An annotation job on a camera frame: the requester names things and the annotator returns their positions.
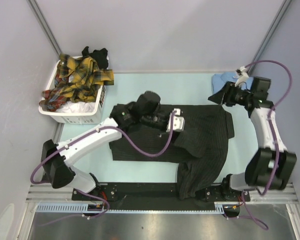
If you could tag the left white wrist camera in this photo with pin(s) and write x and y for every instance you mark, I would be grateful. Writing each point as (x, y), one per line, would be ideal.
(176, 122)

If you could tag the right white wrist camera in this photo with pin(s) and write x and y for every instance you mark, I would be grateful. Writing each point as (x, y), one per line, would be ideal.
(241, 76)

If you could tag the aluminium corner post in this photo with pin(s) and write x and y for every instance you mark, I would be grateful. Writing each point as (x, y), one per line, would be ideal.
(283, 9)
(34, 6)

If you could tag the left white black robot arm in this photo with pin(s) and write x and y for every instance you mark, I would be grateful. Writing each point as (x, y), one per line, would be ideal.
(124, 118)

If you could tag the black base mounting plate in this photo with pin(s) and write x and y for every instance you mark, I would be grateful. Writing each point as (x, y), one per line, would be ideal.
(164, 197)

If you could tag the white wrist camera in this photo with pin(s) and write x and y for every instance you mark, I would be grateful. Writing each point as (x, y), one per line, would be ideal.
(176, 122)
(241, 76)

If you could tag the folded light blue shirt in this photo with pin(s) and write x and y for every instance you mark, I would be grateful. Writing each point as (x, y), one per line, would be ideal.
(219, 80)

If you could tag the dark pinstriped long sleeve shirt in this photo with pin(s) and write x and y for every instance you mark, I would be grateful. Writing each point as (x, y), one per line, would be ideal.
(200, 150)

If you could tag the white garment in basket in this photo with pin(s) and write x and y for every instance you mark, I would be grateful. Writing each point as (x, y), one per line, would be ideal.
(76, 107)

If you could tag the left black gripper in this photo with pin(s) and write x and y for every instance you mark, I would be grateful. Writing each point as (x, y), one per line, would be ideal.
(162, 130)

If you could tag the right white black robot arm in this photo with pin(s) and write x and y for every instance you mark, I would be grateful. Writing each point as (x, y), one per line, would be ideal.
(272, 165)

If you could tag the left aluminium corner post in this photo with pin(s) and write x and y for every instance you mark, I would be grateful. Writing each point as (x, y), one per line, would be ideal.
(34, 6)

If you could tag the yellow plaid flannel shirt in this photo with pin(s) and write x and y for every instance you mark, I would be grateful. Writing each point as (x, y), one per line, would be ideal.
(76, 80)

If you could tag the black garment in basket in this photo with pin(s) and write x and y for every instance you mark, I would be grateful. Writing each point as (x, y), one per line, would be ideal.
(100, 56)

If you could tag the light blue slotted cable duct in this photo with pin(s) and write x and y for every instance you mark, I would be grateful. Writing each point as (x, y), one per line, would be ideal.
(87, 208)

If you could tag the right aluminium corner post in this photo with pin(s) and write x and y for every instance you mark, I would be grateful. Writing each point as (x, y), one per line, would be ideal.
(283, 9)

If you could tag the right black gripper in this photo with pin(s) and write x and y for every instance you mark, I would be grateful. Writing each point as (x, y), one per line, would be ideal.
(225, 95)

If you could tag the aluminium frame rail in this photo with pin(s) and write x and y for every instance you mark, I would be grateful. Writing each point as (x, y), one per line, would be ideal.
(45, 192)

